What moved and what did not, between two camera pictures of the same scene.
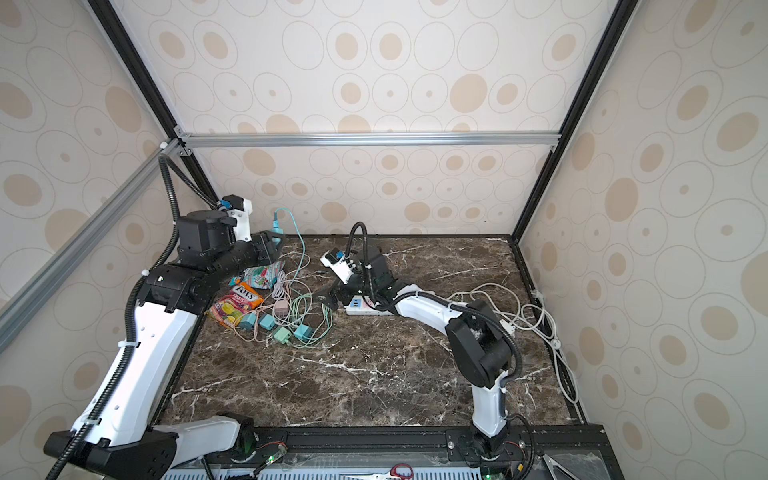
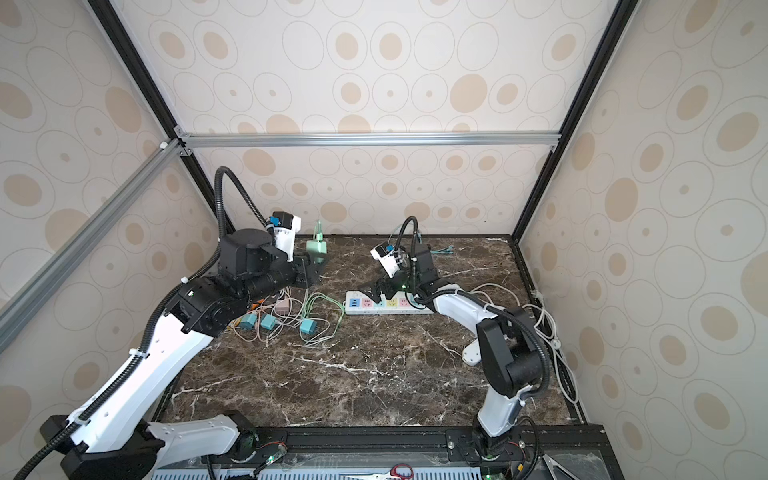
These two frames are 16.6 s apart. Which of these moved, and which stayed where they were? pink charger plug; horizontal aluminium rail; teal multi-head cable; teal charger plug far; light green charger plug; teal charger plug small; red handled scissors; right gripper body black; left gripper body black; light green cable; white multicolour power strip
Moved: teal multi-head cable; light green charger plug; left gripper body black; right gripper body black; light green cable
Stayed: horizontal aluminium rail; teal charger plug small; pink charger plug; teal charger plug far; red handled scissors; white multicolour power strip
